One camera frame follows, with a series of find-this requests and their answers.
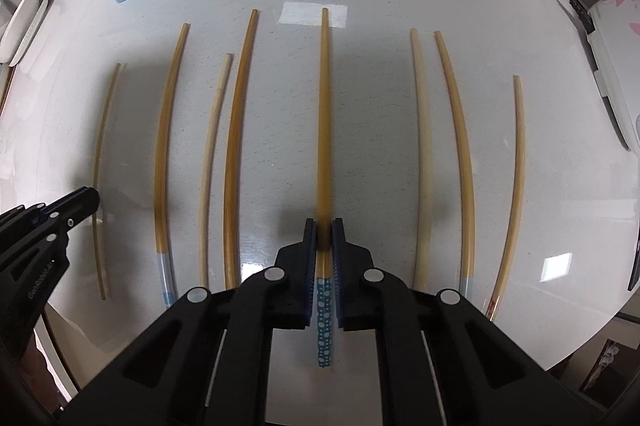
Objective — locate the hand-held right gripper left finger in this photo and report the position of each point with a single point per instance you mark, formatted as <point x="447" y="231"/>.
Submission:
<point x="311" y="266"/>

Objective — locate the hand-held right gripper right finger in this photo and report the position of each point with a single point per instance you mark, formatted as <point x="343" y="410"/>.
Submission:
<point x="338" y="266"/>

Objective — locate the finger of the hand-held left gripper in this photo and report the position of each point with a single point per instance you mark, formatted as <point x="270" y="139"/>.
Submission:
<point x="80" y="202"/>

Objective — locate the thin tan chopstick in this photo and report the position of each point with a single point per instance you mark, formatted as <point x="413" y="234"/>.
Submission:
<point x="99" y="256"/>

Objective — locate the amber chopstick with clear end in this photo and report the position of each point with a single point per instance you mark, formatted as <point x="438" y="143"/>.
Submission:
<point x="159" y="186"/>
<point x="467" y="206"/>

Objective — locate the light wooden chopstick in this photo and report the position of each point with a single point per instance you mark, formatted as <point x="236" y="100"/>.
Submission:
<point x="204" y="216"/>

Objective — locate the pale chopstick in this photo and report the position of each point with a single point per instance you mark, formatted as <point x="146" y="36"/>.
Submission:
<point x="425" y="186"/>

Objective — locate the amber chopstick blue dotted end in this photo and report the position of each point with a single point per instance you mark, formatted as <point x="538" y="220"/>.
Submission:
<point x="325" y="130"/>

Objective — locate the tan chopstick with red end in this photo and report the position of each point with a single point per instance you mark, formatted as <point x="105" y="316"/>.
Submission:
<point x="520" y="165"/>

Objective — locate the white oval dish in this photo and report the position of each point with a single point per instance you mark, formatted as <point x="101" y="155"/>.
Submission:
<point x="25" y="25"/>

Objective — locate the dark curved object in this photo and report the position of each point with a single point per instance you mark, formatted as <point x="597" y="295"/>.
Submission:
<point x="635" y="266"/>

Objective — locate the pink floral white box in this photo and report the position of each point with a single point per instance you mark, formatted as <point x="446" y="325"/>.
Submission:
<point x="620" y="15"/>

